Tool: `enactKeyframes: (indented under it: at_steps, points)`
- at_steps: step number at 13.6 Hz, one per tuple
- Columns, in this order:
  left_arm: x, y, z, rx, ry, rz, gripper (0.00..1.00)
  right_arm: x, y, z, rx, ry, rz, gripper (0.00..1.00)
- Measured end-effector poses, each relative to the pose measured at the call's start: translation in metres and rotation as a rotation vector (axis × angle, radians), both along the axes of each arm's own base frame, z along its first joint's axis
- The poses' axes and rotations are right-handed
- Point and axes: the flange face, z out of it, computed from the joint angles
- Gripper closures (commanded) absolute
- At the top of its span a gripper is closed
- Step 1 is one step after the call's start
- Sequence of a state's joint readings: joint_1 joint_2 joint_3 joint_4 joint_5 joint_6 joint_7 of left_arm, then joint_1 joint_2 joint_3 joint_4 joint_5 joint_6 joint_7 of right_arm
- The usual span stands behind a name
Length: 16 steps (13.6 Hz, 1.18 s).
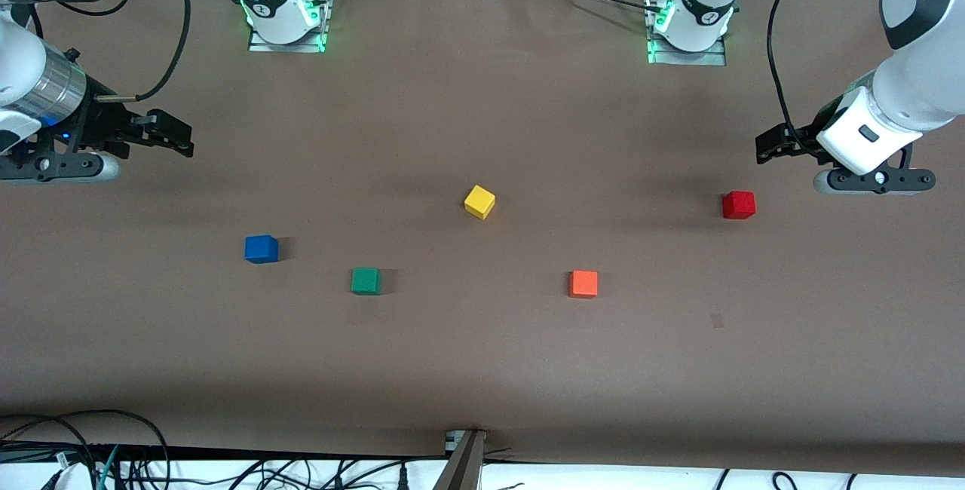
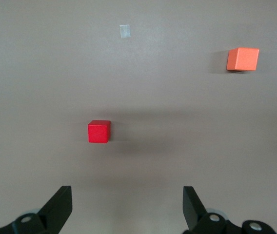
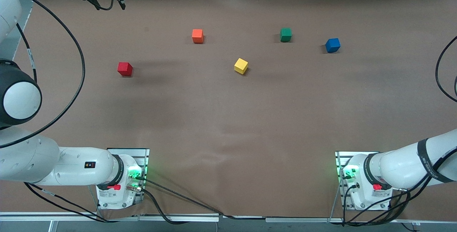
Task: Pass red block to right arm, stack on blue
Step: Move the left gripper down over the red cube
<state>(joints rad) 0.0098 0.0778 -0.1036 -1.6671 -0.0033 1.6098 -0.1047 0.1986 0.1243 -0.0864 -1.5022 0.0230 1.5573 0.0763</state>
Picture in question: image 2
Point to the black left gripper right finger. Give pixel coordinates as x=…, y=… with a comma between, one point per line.
x=194, y=212

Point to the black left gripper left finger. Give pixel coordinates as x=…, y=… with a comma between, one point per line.
x=55, y=209

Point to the red wooden block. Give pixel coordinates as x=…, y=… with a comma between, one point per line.
x=98, y=132

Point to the orange wooden block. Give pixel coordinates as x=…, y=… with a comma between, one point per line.
x=242, y=59

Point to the brown table cover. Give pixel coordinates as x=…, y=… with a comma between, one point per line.
x=153, y=97

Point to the small clear tape patch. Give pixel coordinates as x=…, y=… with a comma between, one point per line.
x=125, y=31

